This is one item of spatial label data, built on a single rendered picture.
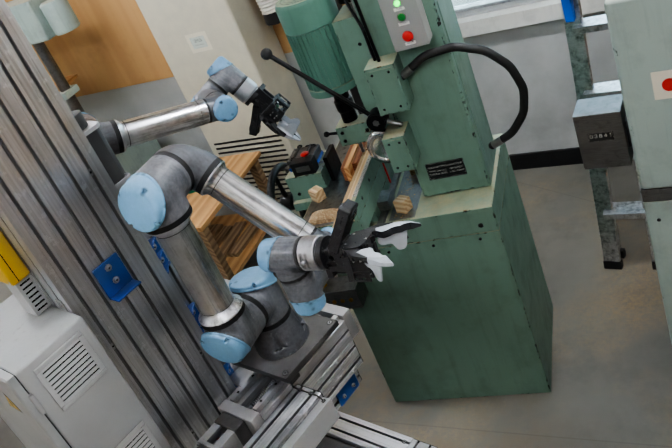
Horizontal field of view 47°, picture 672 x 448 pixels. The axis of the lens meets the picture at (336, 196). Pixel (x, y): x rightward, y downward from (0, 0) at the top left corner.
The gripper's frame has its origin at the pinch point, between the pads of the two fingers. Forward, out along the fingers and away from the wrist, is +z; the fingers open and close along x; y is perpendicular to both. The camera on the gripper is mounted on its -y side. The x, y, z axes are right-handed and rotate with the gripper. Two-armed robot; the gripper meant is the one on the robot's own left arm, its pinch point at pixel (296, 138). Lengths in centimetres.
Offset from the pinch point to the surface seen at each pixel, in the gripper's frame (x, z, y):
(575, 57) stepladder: 59, 60, 63
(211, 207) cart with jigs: 62, 4, -104
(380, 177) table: 1.1, 29.0, 8.8
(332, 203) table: -14.2, 20.5, -0.4
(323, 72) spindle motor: -1.5, -8.3, 26.2
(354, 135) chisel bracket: 3.2, 13.3, 13.3
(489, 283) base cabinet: -15, 74, 15
